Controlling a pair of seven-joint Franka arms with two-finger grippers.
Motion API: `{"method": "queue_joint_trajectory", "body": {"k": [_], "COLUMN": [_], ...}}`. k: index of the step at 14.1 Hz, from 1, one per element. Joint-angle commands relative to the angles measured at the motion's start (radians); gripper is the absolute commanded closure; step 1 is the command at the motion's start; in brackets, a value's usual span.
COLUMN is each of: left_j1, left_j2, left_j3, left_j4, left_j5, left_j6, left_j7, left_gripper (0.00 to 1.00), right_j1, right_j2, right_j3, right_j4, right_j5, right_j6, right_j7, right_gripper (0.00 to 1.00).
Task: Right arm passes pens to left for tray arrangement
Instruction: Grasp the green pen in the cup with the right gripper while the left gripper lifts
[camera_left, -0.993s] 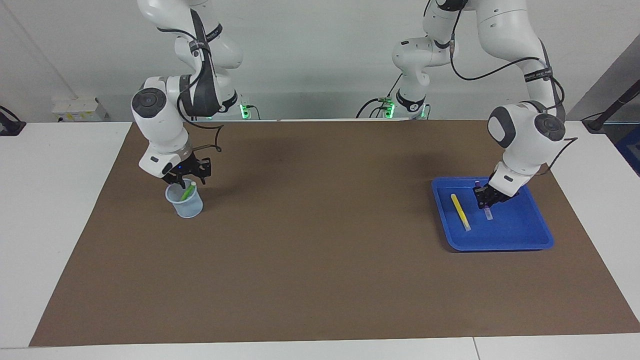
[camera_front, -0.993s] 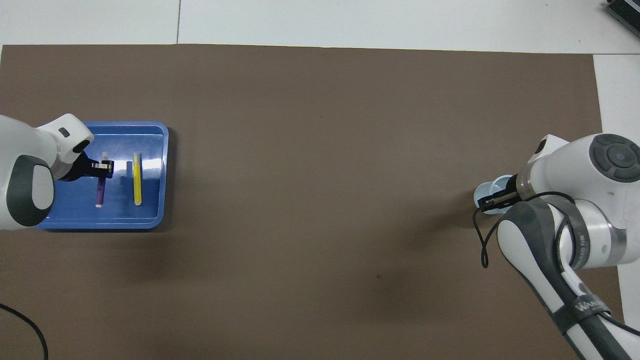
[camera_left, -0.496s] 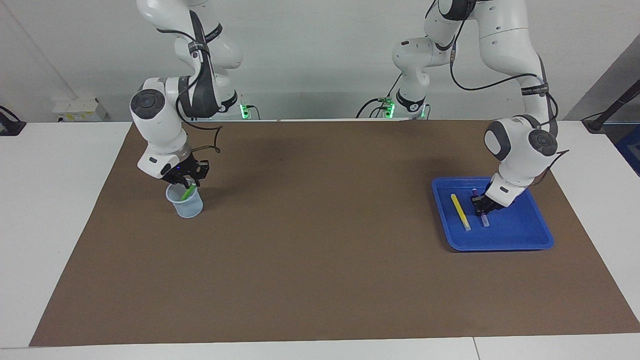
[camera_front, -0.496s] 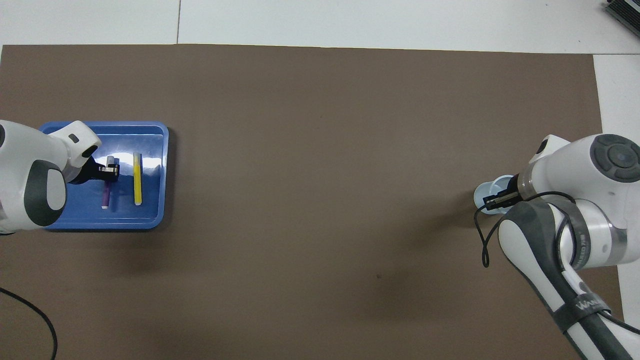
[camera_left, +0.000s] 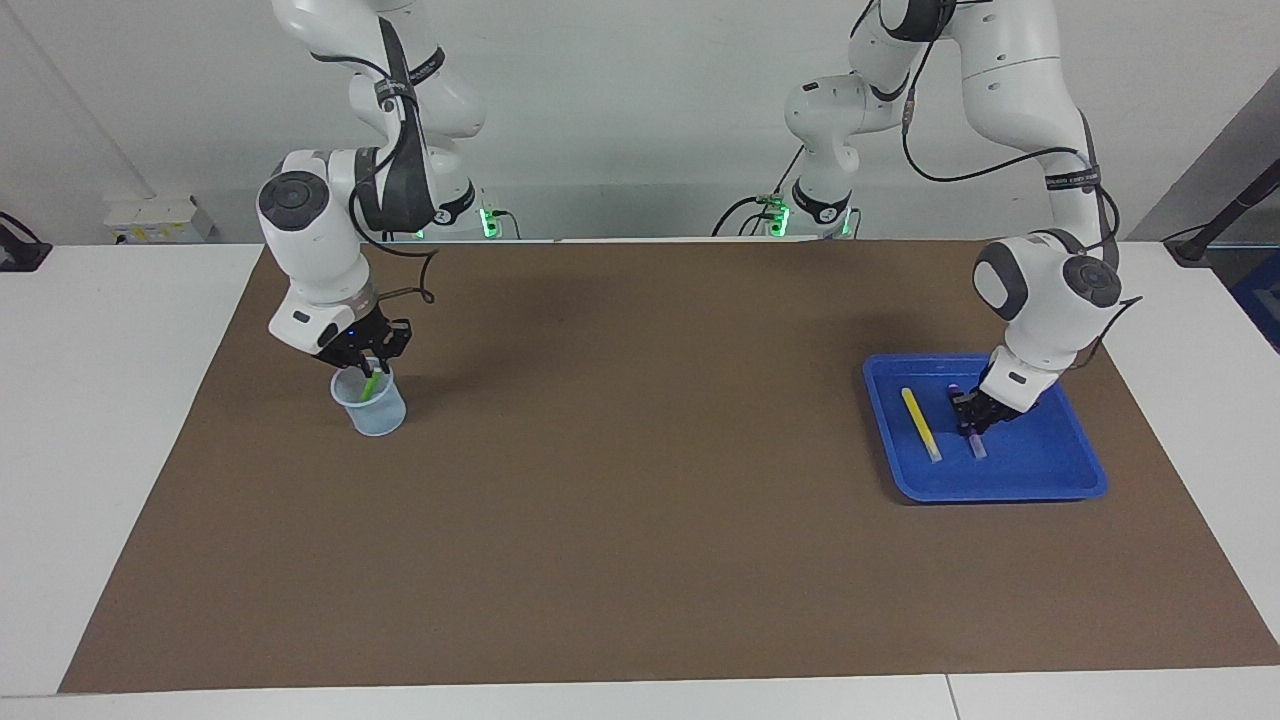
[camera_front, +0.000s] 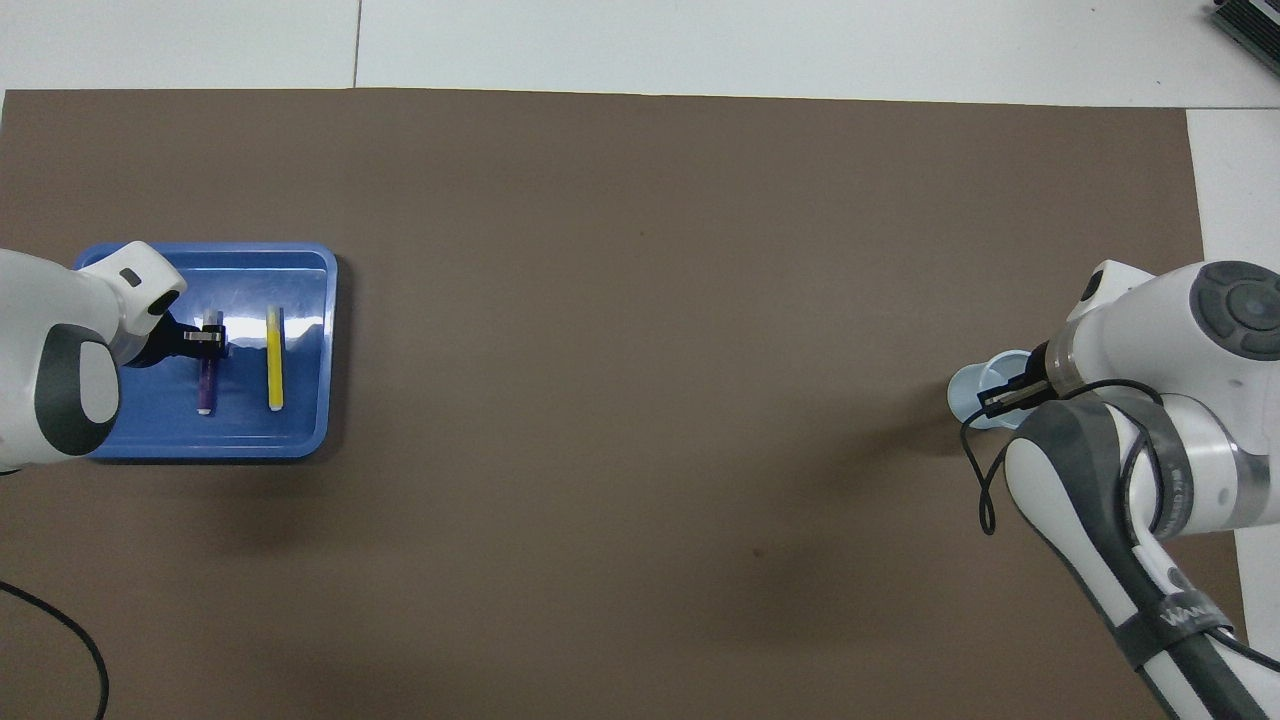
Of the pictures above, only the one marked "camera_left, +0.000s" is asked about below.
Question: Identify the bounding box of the purple marker pen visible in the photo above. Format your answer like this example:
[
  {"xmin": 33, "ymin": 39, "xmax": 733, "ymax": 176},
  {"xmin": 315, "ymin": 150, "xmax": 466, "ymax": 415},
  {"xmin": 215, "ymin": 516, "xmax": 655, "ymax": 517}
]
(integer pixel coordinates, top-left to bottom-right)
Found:
[{"xmin": 947, "ymin": 383, "xmax": 989, "ymax": 461}]

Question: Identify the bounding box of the yellow marker pen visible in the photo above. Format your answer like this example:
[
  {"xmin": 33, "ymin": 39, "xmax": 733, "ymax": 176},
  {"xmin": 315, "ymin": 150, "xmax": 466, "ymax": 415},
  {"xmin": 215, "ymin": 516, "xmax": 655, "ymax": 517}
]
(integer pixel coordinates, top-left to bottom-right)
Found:
[{"xmin": 901, "ymin": 387, "xmax": 944, "ymax": 464}]

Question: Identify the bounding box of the blue plastic tray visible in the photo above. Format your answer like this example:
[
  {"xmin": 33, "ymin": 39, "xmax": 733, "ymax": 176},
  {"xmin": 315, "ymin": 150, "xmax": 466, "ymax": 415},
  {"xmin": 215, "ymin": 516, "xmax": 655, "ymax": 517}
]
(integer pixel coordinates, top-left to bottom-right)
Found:
[{"xmin": 862, "ymin": 352, "xmax": 1109, "ymax": 503}]

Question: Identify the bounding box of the translucent light blue cup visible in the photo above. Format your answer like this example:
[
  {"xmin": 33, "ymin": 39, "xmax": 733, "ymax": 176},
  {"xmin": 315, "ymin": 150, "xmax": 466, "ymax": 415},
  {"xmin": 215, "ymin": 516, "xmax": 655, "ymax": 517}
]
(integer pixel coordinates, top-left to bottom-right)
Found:
[{"xmin": 330, "ymin": 357, "xmax": 408, "ymax": 438}]

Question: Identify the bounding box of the white box yellow label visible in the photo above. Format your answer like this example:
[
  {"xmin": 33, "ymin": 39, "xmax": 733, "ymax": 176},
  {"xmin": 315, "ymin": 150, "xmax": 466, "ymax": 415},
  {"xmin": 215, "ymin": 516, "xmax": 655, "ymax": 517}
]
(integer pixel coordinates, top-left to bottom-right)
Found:
[{"xmin": 103, "ymin": 195, "xmax": 216, "ymax": 246}]

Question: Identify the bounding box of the blue crate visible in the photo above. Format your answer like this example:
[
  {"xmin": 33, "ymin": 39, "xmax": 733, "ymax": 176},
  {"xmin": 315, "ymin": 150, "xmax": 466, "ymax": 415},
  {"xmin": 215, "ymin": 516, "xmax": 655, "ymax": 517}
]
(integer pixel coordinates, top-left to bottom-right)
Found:
[{"xmin": 1228, "ymin": 248, "xmax": 1280, "ymax": 353}]

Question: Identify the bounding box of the black stand pole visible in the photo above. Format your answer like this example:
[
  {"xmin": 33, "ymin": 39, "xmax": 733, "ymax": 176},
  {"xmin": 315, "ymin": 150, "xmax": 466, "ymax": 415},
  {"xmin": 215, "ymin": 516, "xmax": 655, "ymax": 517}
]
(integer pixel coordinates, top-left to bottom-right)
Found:
[{"xmin": 1165, "ymin": 160, "xmax": 1280, "ymax": 266}]

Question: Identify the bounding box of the brown table mat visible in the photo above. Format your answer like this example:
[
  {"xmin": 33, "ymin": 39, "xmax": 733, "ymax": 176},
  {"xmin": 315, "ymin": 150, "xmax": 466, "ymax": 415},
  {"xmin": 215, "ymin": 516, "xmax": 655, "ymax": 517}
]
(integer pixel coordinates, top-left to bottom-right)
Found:
[{"xmin": 58, "ymin": 240, "xmax": 1280, "ymax": 694}]

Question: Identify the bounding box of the black table clamp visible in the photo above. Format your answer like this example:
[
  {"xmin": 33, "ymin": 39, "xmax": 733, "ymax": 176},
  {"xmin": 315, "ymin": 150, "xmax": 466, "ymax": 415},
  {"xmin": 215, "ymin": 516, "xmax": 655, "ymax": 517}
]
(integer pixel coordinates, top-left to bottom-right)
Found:
[{"xmin": 0, "ymin": 212, "xmax": 53, "ymax": 273}]

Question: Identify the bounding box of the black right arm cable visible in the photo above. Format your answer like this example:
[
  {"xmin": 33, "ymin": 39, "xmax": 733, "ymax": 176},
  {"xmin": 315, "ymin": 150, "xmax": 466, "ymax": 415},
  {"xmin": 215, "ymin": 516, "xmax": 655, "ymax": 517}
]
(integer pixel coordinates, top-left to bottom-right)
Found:
[{"xmin": 310, "ymin": 15, "xmax": 441, "ymax": 306}]

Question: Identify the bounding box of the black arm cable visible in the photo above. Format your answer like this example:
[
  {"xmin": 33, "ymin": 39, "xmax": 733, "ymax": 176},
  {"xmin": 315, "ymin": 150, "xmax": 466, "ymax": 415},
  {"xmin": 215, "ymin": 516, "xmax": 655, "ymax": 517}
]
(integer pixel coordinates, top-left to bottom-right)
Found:
[
  {"xmin": 310, "ymin": 15, "xmax": 441, "ymax": 306},
  {"xmin": 850, "ymin": 0, "xmax": 1143, "ymax": 371}
]

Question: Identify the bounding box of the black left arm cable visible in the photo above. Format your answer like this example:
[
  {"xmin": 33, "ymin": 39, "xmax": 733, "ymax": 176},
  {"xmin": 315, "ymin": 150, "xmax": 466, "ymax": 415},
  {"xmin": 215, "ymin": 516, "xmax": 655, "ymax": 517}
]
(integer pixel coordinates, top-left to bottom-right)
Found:
[{"xmin": 850, "ymin": 0, "xmax": 1143, "ymax": 371}]

